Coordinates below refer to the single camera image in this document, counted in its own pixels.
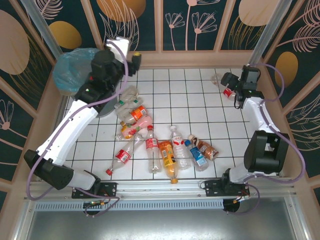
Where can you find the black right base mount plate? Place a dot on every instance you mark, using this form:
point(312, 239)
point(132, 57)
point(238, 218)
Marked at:
point(212, 190)

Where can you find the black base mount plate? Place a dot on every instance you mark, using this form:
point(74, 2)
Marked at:
point(110, 190)
point(212, 190)

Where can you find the clear red label bottle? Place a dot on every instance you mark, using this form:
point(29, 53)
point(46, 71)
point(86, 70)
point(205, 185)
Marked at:
point(228, 93)

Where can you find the aluminium frame post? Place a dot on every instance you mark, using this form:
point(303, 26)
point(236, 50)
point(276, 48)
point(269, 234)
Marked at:
point(270, 25)
point(40, 20)

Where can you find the pink drink bottle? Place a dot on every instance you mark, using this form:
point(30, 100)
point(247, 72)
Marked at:
point(143, 122)

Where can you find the brushed metal plate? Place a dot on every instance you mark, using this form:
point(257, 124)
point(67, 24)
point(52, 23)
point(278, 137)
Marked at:
point(160, 225)

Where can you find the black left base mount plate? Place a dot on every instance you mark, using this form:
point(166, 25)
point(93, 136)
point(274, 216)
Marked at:
point(110, 190)

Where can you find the white cap clear water bottle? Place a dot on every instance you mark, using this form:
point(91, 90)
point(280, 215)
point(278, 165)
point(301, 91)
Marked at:
point(180, 152)

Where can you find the brown coffee drink bottle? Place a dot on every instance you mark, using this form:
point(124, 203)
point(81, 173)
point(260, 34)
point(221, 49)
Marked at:
point(207, 150)

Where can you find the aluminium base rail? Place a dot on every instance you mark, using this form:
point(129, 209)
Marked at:
point(160, 190)

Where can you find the crushed red label cola bottle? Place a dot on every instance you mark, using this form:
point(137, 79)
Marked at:
point(122, 156)

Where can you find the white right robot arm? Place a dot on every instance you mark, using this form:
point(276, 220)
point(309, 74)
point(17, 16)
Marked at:
point(255, 112)

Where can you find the orange label plastic bottle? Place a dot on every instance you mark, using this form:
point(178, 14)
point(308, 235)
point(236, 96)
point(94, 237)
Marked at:
point(138, 112)

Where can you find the blue label plastic bottle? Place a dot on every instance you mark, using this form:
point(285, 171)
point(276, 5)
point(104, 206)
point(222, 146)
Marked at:
point(198, 155)

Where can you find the red cap red label bottle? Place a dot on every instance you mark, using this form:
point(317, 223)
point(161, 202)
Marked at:
point(152, 155)

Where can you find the orange juice bottle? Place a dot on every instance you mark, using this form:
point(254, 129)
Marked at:
point(167, 155)

